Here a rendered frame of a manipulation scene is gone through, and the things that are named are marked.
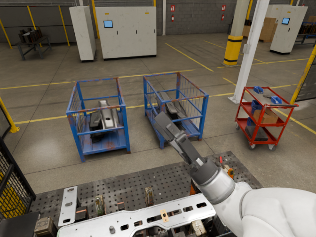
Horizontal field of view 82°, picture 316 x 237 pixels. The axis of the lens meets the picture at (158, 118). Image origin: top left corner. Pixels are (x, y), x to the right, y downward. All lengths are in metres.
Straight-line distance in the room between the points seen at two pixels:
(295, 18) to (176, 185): 9.89
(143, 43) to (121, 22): 1.24
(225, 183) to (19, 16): 12.78
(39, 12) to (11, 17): 1.32
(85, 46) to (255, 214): 8.34
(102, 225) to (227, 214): 0.98
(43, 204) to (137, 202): 0.82
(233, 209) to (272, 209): 0.12
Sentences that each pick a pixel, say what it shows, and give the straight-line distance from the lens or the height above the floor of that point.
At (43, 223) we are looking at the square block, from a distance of 1.46.
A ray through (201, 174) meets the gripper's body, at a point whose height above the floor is 1.82.
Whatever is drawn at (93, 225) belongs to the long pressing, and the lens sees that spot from 1.40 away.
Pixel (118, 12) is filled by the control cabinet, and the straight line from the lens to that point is 8.41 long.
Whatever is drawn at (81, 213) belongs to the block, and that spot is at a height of 0.98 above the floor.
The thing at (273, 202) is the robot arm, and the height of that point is 1.89.
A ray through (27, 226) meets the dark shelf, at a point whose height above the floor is 1.03.
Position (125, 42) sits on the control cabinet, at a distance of 8.55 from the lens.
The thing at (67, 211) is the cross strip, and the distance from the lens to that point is 1.51.
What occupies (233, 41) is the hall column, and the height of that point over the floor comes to 0.93.
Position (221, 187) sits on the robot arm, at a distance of 0.52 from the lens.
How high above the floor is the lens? 2.20
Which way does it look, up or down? 33 degrees down
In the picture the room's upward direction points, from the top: straight up
